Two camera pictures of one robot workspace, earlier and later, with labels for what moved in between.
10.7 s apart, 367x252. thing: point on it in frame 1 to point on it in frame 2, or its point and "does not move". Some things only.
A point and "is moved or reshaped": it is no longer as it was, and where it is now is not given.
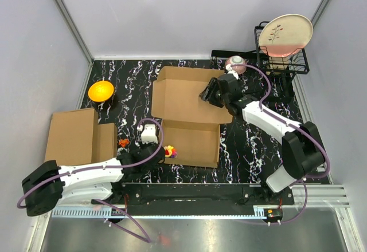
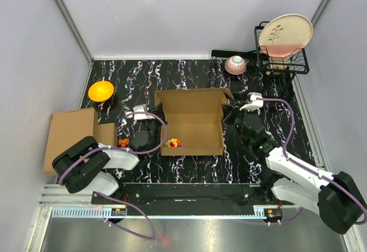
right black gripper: x=213 y=85 to x=229 y=111
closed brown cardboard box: x=75 y=137 does not move
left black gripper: x=142 y=147 to x=158 y=110
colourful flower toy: x=170 y=152 to x=174 y=142
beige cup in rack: x=277 y=65 does not move
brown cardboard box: x=190 y=124 is moved or reshaped
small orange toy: x=123 y=142 does not move
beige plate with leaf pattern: x=286 y=36 does not move
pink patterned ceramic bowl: x=237 y=59 does not move
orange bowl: x=100 y=91 does not move
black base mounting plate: x=202 y=194 does not move
